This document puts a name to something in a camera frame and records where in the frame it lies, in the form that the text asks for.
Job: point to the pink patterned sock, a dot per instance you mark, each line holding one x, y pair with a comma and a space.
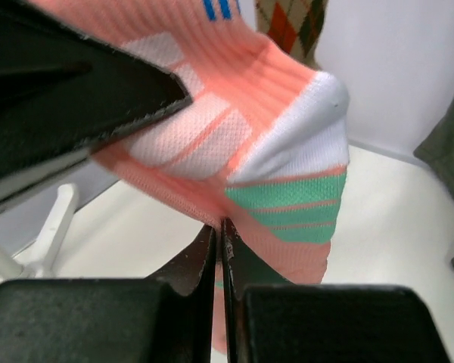
264, 143

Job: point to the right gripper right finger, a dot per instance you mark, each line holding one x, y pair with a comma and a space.
261, 307

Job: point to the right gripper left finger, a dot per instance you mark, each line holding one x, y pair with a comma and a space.
184, 324

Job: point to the silver clothes rail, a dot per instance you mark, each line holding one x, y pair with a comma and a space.
47, 245

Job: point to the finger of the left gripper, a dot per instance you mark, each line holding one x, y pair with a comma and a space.
64, 95

